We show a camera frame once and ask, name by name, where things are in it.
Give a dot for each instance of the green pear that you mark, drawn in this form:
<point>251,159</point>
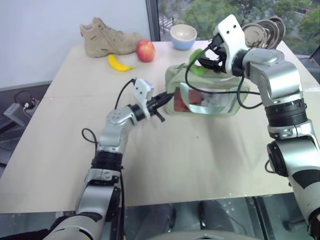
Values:
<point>197,70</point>

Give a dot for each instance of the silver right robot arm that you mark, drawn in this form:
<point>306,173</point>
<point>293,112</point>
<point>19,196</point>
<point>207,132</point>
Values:
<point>275,75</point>

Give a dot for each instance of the red apple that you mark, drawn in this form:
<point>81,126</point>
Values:
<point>145,51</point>

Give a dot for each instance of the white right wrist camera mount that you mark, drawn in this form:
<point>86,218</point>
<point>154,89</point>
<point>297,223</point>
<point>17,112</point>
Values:
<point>230,32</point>

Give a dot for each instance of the dark window frame post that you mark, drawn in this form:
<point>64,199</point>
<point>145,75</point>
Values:
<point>152,20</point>

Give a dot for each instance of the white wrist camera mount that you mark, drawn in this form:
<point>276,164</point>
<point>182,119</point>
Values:
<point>141,90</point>
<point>230,32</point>

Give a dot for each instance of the grey box on floor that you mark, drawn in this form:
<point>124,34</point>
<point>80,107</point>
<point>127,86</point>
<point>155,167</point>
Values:
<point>15,113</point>

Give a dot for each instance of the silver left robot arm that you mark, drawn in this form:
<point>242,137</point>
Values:
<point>112,136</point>

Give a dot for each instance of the blue and white bowl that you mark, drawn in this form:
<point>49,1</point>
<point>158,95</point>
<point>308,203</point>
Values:
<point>183,43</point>

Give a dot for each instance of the tan suede boot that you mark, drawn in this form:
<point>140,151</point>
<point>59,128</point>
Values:
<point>105,40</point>

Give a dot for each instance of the green pouch with clear window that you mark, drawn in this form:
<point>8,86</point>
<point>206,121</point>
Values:
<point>172,80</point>

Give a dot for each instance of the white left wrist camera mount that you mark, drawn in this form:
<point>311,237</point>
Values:
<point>141,90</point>

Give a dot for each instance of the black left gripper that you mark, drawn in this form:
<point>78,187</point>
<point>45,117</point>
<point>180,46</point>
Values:
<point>154,103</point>

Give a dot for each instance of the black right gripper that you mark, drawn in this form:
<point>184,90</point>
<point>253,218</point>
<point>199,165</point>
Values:
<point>221,58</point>

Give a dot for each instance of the yellow banana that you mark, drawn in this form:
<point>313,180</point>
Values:
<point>116,65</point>

